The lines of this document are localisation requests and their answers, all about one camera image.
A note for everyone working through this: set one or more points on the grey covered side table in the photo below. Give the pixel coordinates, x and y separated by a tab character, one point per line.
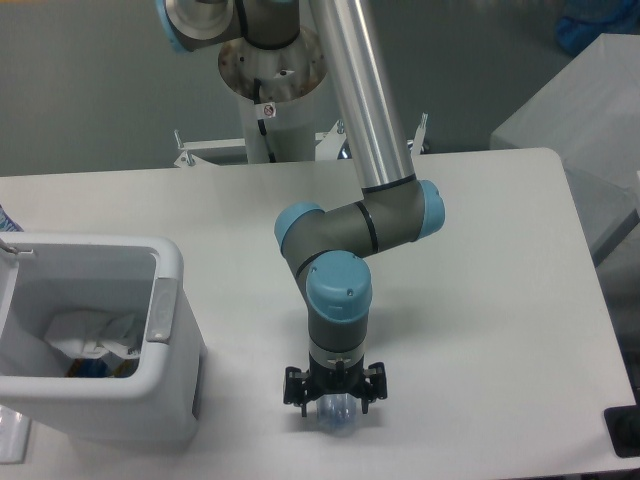
589	115

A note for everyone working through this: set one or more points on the white plastic trash can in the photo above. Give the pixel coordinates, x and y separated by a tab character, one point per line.
44	274

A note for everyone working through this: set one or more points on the white right base bracket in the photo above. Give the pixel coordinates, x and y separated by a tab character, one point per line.
419	145

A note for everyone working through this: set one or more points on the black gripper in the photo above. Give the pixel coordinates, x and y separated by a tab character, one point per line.
366	384

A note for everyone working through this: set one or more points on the white left base bracket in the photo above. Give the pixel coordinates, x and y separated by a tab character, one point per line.
224	152

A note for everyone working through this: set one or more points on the black device at table edge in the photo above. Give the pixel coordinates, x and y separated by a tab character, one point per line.
623	427

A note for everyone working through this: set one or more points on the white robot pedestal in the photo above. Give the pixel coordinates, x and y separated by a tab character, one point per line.
276	92

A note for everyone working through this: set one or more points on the white plastic wrapper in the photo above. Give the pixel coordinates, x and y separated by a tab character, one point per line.
95	334

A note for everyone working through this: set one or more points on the blue plastic bag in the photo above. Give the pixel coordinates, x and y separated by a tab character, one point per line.
582	22

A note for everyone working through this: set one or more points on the clear plastic sheet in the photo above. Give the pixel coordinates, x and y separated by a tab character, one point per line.
15	429

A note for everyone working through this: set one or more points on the white base bracket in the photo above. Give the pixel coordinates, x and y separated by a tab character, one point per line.
419	145
224	152

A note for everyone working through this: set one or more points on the blue yellow box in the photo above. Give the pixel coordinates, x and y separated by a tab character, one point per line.
97	368

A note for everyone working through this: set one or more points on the clear plastic water bottle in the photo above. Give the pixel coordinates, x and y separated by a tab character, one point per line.
337	414

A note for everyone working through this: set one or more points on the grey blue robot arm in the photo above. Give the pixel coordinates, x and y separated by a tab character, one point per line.
326	250

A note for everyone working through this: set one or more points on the blue patterned packet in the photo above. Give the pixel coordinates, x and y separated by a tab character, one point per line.
7	224

